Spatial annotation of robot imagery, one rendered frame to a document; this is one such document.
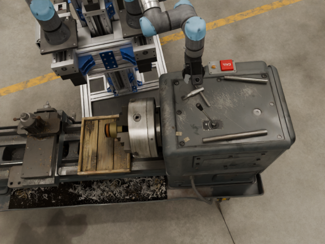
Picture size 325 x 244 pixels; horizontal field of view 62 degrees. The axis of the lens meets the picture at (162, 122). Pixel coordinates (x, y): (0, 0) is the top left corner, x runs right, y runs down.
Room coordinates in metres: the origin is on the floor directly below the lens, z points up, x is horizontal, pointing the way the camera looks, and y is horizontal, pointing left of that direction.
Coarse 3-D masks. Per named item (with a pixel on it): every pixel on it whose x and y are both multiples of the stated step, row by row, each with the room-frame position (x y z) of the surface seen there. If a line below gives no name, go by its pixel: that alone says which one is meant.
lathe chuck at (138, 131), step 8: (136, 104) 0.65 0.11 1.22; (144, 104) 0.65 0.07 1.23; (128, 112) 0.61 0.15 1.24; (136, 112) 0.60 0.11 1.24; (144, 112) 0.59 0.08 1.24; (128, 120) 0.57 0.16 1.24; (144, 120) 0.55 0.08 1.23; (128, 128) 0.53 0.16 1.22; (136, 128) 0.52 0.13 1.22; (144, 128) 0.52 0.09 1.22; (136, 136) 0.49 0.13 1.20; (144, 136) 0.49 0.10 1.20; (136, 144) 0.46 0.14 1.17; (144, 144) 0.46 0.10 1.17; (144, 152) 0.44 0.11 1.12
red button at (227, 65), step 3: (222, 60) 0.80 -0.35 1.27; (225, 60) 0.80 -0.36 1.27; (228, 60) 0.79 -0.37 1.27; (231, 60) 0.79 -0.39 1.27; (222, 63) 0.78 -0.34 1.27; (225, 63) 0.78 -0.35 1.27; (228, 63) 0.77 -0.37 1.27; (231, 63) 0.77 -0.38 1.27; (222, 66) 0.76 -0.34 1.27; (225, 66) 0.76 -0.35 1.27; (228, 66) 0.76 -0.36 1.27; (231, 66) 0.75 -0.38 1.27; (222, 69) 0.74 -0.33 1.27; (225, 69) 0.74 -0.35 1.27; (228, 69) 0.74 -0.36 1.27; (231, 69) 0.74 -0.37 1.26
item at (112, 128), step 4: (108, 124) 0.62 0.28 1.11; (112, 124) 0.62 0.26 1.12; (116, 124) 0.61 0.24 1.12; (104, 128) 0.60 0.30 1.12; (108, 128) 0.60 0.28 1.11; (112, 128) 0.59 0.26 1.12; (116, 128) 0.59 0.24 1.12; (120, 128) 0.59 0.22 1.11; (108, 132) 0.58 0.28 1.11; (112, 132) 0.58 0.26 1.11; (116, 132) 0.57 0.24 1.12; (120, 132) 0.57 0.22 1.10; (108, 136) 0.57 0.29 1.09; (112, 136) 0.56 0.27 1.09; (116, 136) 0.56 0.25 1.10
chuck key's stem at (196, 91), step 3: (201, 87) 0.66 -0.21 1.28; (195, 90) 0.65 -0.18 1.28; (198, 90) 0.64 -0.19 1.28; (201, 90) 0.64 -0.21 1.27; (189, 93) 0.64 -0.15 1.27; (192, 93) 0.63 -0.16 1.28; (195, 93) 0.63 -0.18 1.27; (183, 96) 0.63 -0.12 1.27; (186, 96) 0.62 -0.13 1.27; (189, 96) 0.63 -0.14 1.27; (183, 99) 0.62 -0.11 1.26
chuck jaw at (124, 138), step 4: (124, 132) 0.57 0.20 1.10; (128, 132) 0.56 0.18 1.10; (120, 136) 0.55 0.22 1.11; (124, 136) 0.54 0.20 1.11; (128, 136) 0.54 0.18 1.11; (120, 140) 0.52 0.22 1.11; (124, 140) 0.52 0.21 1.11; (128, 140) 0.52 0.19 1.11; (124, 144) 0.50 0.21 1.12; (128, 144) 0.49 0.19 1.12; (124, 148) 0.47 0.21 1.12; (128, 148) 0.47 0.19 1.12; (128, 152) 0.46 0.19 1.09; (136, 152) 0.44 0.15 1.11
